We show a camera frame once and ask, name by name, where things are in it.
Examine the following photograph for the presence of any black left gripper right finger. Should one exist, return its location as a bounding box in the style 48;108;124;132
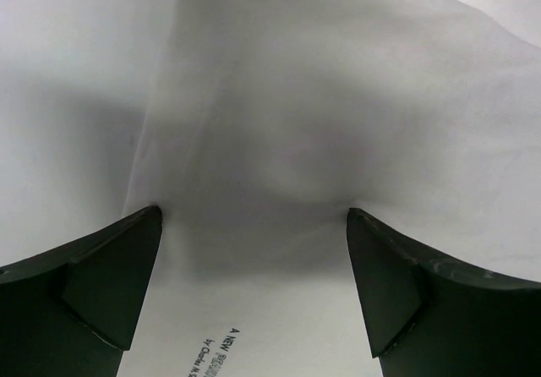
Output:
347;208;540;377

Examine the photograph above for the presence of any white green Charlie Brown shirt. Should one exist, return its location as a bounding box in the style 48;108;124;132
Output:
119;0;540;376

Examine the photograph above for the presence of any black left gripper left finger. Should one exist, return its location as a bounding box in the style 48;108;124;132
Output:
1;205;162;377

